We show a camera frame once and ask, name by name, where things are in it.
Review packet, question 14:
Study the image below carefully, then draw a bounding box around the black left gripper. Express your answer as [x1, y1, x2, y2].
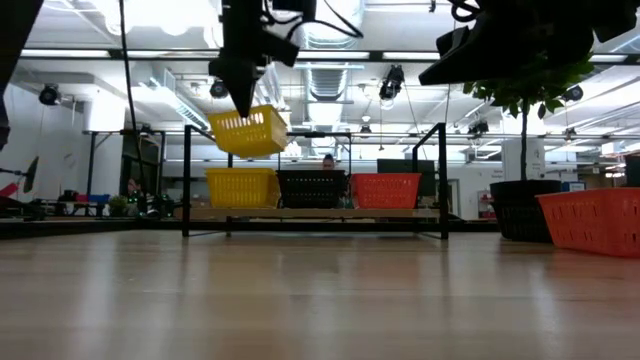
[208, 0, 317, 119]

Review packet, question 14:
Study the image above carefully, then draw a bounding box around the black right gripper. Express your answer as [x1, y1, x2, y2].
[418, 0, 596, 86]

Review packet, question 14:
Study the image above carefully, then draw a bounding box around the yellow plastic slotted basket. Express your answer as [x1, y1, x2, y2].
[206, 173, 281, 209]
[205, 167, 279, 176]
[207, 103, 290, 160]

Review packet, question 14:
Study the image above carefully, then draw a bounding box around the red plastic slotted basket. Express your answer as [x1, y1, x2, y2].
[349, 172, 423, 210]
[535, 187, 640, 259]

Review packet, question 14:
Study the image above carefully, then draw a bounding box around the white column with poster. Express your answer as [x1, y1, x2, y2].
[502, 137, 546, 181]

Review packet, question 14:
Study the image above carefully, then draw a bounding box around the black computer monitor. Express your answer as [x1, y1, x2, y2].
[377, 158, 436, 197]

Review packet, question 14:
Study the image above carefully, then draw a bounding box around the potted green tree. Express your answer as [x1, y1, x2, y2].
[462, 52, 597, 201]

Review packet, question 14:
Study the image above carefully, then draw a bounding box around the small green desk plant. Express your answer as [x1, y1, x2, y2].
[108, 194, 130, 217]

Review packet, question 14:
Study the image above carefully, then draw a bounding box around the black equipment box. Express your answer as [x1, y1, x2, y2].
[624, 153, 640, 187]

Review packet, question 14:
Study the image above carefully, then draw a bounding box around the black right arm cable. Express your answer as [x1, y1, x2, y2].
[447, 0, 484, 24]

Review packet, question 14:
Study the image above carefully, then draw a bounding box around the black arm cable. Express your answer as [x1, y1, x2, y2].
[447, 0, 484, 24]
[118, 0, 147, 202]

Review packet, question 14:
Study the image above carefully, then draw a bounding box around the large round ceiling duct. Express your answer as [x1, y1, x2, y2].
[294, 0, 366, 104]

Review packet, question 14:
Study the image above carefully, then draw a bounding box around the black frame LED light bar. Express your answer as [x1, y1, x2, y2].
[19, 48, 640, 65]

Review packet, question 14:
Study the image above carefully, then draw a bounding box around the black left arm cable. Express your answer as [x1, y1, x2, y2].
[118, 0, 147, 202]

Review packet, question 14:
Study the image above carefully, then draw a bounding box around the black background metal frame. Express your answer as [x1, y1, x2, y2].
[83, 128, 167, 201]

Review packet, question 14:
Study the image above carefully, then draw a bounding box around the black frame wooden shelf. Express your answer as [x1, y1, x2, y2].
[182, 122, 450, 241]

